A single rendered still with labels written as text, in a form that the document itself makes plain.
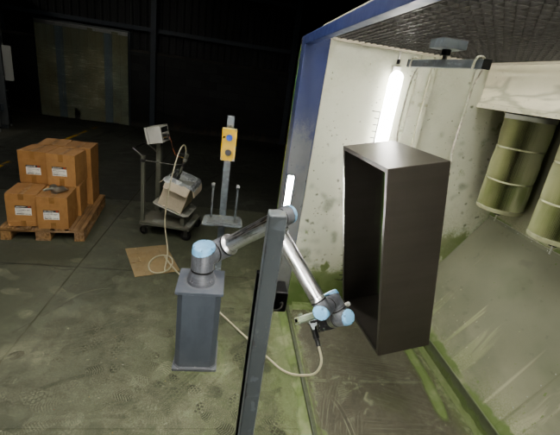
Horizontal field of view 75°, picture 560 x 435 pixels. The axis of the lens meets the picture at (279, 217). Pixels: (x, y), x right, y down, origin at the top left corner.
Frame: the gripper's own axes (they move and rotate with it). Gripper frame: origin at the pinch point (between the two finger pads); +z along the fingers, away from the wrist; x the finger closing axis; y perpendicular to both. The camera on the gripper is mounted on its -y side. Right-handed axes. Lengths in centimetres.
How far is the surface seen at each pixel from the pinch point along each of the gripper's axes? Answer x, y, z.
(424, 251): 34, -21, -75
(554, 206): 116, -25, -115
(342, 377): 29, 46, 22
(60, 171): -104, -222, 229
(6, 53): -131, -708, 634
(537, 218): 117, -21, -103
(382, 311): 19.1, 4.6, -44.3
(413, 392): 66, 69, -3
